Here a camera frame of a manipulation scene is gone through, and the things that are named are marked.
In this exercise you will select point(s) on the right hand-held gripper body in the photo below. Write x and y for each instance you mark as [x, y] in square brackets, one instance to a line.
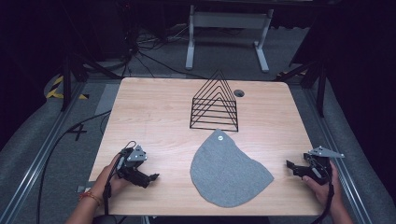
[317, 169]

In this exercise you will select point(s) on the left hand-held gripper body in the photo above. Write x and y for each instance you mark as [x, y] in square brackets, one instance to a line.
[134, 174]

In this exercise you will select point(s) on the person's right hand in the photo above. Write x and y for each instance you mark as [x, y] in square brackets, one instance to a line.
[327, 194]

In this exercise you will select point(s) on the person's left hand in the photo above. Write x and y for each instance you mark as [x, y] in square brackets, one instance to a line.
[106, 183]

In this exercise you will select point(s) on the grey felt cloth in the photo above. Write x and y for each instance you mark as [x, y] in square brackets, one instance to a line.
[225, 171]

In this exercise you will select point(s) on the black metal stand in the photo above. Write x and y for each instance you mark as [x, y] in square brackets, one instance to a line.
[67, 81]
[320, 87]

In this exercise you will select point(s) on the black round table grommet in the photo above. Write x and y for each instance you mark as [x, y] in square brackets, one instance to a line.
[238, 93]

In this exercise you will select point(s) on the yellow black floor tape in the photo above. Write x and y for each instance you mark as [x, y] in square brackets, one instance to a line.
[56, 90]

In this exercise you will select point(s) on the aluminium floor rail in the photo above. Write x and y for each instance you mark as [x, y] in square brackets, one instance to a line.
[339, 149]
[37, 155]

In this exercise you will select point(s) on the white metal table frame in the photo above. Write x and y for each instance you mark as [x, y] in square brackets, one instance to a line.
[229, 20]

